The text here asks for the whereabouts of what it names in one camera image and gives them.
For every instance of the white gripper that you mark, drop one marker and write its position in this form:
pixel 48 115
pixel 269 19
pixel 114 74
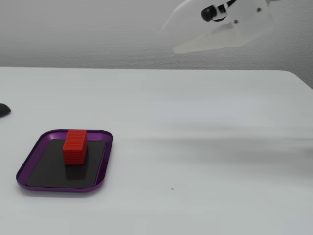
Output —
pixel 240 23

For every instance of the purple metal tray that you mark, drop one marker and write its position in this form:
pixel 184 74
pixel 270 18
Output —
pixel 34 159

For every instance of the black mat inside tray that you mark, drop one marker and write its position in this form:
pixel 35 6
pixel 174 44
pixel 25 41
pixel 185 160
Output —
pixel 51 169

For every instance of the black rounded object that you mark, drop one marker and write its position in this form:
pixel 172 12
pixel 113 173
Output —
pixel 3 109

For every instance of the red studded cube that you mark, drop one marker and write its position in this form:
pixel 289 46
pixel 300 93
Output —
pixel 74 150

